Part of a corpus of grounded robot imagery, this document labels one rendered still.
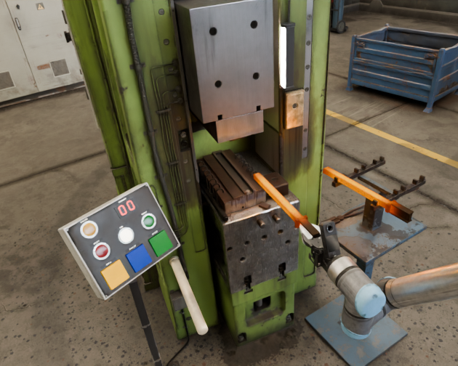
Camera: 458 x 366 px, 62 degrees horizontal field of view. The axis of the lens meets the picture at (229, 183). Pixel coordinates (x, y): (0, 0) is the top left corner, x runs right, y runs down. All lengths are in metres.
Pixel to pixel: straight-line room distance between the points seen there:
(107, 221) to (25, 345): 1.49
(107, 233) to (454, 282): 1.05
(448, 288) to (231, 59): 0.97
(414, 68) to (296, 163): 3.34
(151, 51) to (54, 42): 5.16
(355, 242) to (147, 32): 1.22
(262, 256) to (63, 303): 1.49
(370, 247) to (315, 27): 0.96
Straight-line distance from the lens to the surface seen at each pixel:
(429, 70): 5.02
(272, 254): 1.90
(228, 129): 1.51
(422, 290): 1.21
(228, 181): 1.79
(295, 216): 1.41
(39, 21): 6.53
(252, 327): 2.26
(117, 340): 2.53
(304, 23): 1.70
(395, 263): 2.87
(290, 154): 1.88
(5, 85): 6.60
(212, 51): 1.39
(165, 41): 1.49
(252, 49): 1.45
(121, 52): 1.46
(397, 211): 1.60
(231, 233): 1.70
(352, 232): 1.86
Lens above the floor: 1.97
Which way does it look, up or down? 34 degrees down
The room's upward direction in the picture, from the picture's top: 5 degrees counter-clockwise
